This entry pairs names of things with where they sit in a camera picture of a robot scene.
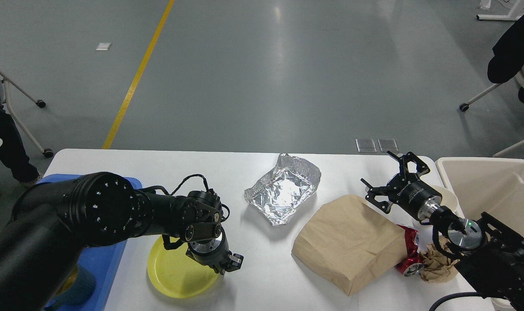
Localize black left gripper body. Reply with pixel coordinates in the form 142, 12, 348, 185
187, 235, 244, 273

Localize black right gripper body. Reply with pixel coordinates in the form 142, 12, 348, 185
387, 179, 443, 221

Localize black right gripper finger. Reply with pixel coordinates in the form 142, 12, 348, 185
360, 178, 394, 214
387, 151, 431, 184

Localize yellow plastic plate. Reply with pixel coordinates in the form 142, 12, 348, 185
146, 238, 221, 299

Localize dark teal mug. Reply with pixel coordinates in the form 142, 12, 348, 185
45, 264, 96, 311

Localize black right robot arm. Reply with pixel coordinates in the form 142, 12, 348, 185
364, 152, 524, 311

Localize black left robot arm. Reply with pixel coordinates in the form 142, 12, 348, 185
0, 172, 244, 311

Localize white paper cup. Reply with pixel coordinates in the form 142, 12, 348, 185
430, 185, 460, 214

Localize brown paper bag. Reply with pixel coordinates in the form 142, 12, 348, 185
292, 194, 407, 296

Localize floor outlet cover plates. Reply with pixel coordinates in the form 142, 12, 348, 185
355, 138, 399, 153

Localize crushed red soda can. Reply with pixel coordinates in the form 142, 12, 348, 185
395, 225, 425, 277

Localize white rolling chair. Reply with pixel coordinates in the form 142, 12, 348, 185
459, 58, 524, 158

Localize crumpled brown paper napkin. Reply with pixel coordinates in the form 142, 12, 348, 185
420, 243, 458, 284

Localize crumpled aluminium foil tray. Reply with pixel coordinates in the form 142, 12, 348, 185
244, 153, 322, 227

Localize beige plastic bin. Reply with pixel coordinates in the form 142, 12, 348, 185
436, 157, 524, 237

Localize blue plastic tray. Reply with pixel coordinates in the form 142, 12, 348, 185
60, 177, 142, 311

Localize person in black clothing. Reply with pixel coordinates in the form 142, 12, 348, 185
487, 14, 524, 83

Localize white paper scrap on floor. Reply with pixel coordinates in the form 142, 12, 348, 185
95, 42, 112, 51

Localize person at left edge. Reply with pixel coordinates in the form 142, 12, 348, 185
0, 94, 42, 188

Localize white rolling stand left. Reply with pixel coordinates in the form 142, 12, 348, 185
0, 58, 54, 158

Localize white table frame background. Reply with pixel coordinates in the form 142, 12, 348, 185
476, 0, 524, 22

